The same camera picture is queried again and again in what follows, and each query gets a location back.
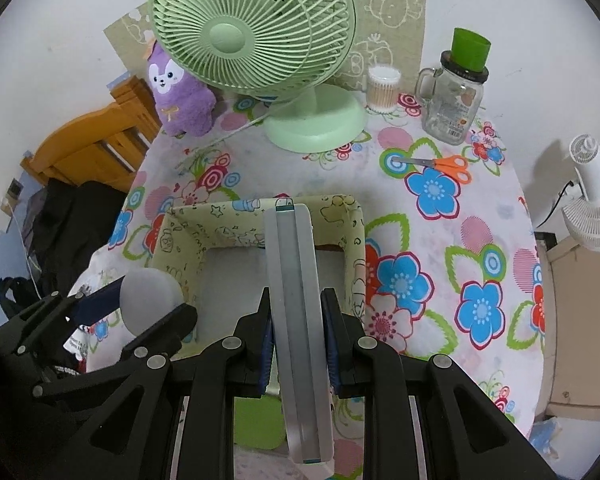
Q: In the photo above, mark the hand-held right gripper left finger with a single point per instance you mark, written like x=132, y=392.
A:
x=266, y=355

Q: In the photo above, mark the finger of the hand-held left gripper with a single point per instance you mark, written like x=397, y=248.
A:
x=97, y=305
x=170, y=322

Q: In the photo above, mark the white portable fan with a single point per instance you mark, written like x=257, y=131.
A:
x=595, y=210

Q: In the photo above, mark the green desk fan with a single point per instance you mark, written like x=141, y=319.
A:
x=230, y=35

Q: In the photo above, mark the light blue plastic bag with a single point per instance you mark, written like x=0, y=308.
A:
x=545, y=435

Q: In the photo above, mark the beige printed wall board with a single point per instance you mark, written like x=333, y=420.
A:
x=395, y=10

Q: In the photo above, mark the wooden bed frame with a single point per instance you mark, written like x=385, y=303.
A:
x=80, y=135

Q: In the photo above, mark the white rectangular case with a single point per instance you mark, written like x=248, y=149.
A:
x=300, y=335

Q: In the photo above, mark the glass mug with green lid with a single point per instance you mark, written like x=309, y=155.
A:
x=450, y=105

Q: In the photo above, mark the purple plush toy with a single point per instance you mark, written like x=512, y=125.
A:
x=180, y=100

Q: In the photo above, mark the black cloth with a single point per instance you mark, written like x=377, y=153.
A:
x=75, y=230

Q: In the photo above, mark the yellow printed fabric storage box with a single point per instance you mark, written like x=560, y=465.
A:
x=195, y=220

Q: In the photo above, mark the white printed plastic bag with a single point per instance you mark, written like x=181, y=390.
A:
x=76, y=350

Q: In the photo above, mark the beige cabinet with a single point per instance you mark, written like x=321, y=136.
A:
x=580, y=335

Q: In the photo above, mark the cotton swab jar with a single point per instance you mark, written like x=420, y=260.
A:
x=382, y=90

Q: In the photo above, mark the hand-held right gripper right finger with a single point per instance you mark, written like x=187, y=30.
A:
x=330, y=355

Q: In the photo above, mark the black bag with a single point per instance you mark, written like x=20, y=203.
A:
x=15, y=295

